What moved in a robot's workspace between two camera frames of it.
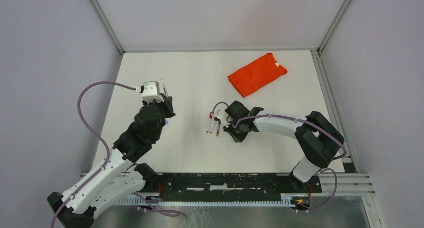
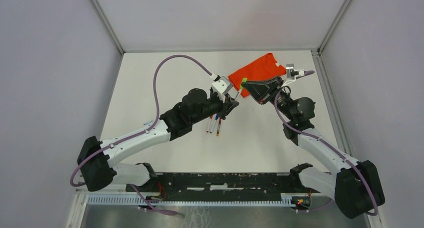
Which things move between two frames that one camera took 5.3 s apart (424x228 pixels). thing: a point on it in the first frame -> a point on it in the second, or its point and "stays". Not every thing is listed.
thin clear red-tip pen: x=209 y=125 stays
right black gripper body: x=238 y=132 -> x=276 y=95
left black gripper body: x=166 y=109 -> x=216 y=106
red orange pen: x=218 y=130 stays
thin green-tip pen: x=165 y=88 -> x=237 y=95
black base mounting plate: x=230 y=185 stays
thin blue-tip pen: x=212 y=125 stays
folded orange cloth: x=255 y=76 stays
